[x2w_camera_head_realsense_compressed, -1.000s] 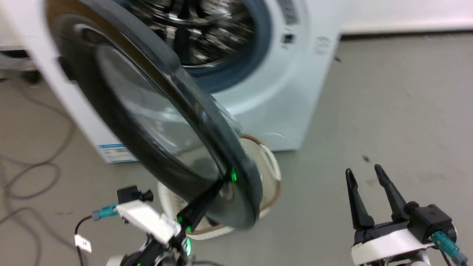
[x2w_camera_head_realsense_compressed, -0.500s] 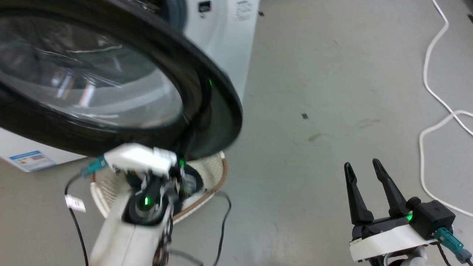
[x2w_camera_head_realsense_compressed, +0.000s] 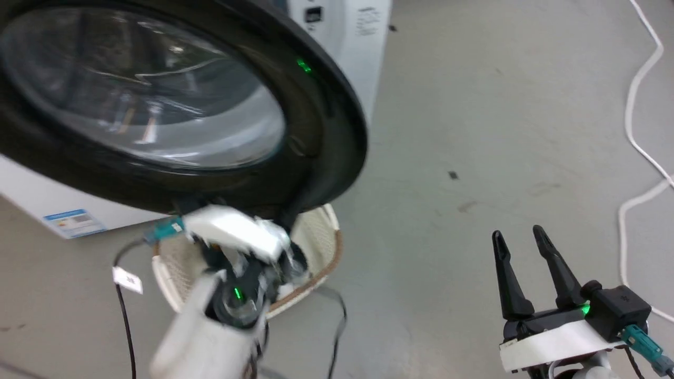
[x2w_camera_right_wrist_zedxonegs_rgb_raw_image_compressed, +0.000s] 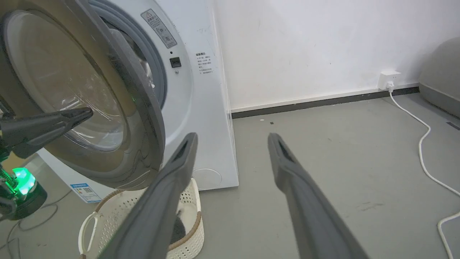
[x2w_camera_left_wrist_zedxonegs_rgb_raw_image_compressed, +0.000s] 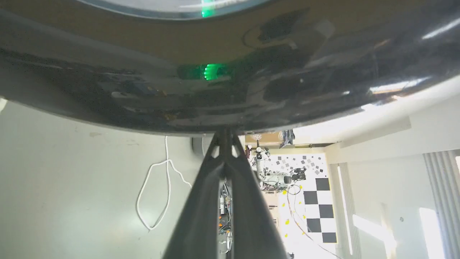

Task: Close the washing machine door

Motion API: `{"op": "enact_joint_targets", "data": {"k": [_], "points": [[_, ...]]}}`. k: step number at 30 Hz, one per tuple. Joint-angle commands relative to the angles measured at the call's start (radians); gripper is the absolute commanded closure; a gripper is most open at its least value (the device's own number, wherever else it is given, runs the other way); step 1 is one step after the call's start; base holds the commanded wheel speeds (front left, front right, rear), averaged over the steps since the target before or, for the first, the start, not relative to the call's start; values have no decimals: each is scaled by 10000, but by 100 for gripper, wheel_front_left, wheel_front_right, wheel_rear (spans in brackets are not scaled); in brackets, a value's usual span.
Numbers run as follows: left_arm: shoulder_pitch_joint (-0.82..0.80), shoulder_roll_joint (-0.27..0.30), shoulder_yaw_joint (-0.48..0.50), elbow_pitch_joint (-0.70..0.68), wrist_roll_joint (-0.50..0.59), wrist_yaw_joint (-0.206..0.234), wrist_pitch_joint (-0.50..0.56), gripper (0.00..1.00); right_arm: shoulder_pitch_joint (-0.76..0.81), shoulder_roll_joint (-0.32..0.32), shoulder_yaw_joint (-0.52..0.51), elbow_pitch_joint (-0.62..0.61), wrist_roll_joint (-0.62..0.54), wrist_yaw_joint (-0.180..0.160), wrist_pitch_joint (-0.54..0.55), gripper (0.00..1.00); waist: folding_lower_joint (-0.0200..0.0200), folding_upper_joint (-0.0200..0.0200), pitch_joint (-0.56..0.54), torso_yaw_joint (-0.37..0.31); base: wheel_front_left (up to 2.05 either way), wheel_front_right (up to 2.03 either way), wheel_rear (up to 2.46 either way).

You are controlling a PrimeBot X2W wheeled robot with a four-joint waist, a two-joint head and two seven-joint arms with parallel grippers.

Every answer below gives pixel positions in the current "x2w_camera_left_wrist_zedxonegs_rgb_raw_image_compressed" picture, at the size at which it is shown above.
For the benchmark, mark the grey vertical blind curtain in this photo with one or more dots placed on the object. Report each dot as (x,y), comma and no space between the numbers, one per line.
(442,201)

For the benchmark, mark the black and white checkerboard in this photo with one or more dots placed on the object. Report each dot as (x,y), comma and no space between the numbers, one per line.
(298,219)

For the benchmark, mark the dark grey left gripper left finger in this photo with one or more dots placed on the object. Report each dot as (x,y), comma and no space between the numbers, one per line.
(201,216)

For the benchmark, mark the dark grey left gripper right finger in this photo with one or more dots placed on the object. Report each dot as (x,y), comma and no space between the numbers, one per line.
(251,219)

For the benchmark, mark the black white checkerboard panel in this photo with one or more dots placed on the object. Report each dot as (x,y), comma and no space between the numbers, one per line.
(320,208)

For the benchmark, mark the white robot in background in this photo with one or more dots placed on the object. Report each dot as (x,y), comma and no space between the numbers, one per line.
(273,172)

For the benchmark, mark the dark glossy washing machine door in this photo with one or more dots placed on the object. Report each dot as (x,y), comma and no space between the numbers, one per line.
(230,68)

